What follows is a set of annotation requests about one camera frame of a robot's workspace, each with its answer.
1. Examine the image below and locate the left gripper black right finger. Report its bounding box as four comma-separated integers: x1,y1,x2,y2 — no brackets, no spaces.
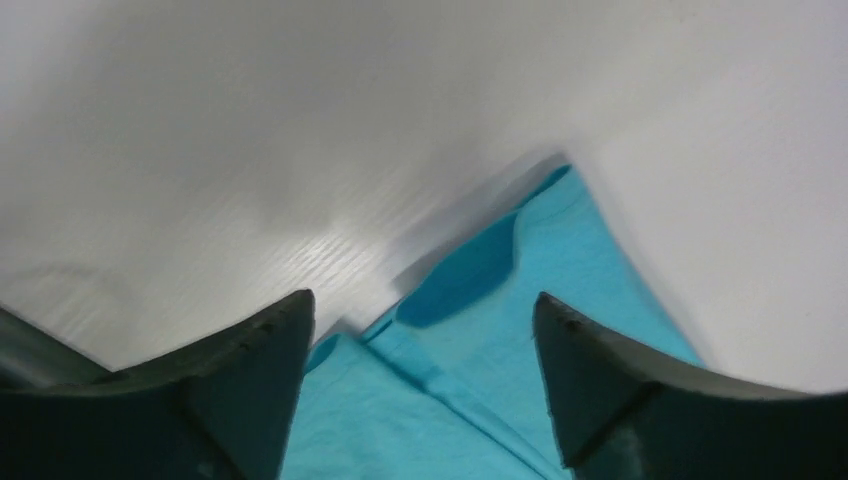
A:
533,293,847,479

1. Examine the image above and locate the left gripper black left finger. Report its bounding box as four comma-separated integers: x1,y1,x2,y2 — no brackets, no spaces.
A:
1,290,315,479

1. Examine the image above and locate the teal t shirt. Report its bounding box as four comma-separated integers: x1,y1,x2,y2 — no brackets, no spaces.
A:
281,167,697,479

